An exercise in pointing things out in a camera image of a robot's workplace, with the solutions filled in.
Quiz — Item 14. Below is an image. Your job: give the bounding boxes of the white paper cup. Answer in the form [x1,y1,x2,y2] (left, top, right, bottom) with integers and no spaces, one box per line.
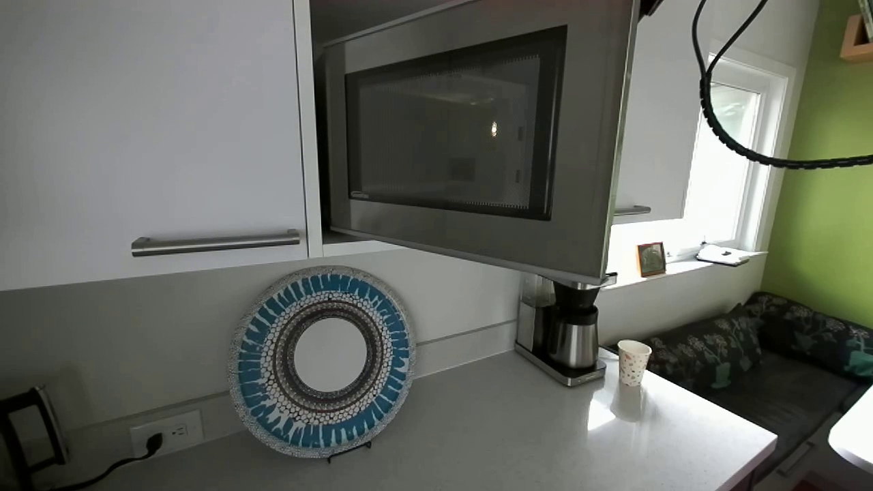
[616,340,653,388]

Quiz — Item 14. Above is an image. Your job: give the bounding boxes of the white papers on sill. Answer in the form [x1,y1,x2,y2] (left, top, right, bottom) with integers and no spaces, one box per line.
[695,243,755,268]

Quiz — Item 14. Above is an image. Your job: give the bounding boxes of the dark picture frame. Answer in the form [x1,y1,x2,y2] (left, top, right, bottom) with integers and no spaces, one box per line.
[638,243,667,278]

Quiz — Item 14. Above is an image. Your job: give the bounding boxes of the blue patterned decorative plate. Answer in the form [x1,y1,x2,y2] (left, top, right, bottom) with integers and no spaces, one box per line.
[229,268,414,457]

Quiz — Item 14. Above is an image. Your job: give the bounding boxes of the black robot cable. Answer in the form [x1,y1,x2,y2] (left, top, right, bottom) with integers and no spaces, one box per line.
[690,0,873,172]

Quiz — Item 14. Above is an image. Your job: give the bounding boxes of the black power cords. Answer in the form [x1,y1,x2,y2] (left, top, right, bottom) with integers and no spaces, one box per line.
[52,433,166,491]

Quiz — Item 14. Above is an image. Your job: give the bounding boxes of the white wall outlet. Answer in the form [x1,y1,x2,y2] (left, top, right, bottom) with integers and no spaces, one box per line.
[132,408,203,454]

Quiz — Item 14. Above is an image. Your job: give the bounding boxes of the black steel coffee maker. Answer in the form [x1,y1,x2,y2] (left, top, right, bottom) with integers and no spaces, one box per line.
[515,283,603,388]

